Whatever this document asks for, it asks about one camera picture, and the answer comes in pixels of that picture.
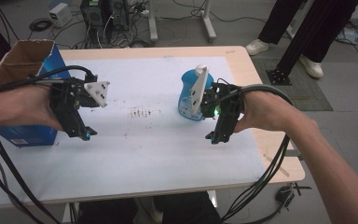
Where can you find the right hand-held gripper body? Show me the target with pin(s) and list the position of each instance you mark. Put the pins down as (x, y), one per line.
(227, 99)

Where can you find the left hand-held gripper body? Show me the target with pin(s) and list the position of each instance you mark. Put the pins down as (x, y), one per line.
(70, 93)

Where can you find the blue bottle with white cap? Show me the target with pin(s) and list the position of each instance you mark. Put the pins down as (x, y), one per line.
(188, 93)

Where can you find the blue cardboard box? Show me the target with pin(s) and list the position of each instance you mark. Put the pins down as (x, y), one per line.
(21, 59)

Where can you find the person's right hand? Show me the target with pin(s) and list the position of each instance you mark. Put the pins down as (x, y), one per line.
(267, 112)

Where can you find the person's left hand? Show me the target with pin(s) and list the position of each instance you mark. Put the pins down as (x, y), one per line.
(24, 105)

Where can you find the white table mat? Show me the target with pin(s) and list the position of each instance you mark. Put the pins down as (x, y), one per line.
(155, 149)

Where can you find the white desk leg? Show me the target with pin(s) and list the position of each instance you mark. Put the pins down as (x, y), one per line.
(152, 21)
(208, 25)

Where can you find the white power supply box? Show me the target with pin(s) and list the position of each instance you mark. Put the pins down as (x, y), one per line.
(59, 14)

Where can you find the black computer tower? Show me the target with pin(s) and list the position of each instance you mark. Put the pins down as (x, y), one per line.
(96, 15)

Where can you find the grey floor mat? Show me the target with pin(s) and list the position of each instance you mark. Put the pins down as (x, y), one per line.
(310, 96)

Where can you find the black connector plug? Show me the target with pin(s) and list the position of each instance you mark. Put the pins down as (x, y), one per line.
(284, 194)

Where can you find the person's own legs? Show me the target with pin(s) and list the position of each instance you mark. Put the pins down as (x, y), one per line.
(183, 210)

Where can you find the black metal stand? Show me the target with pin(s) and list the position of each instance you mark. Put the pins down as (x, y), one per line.
(301, 40)

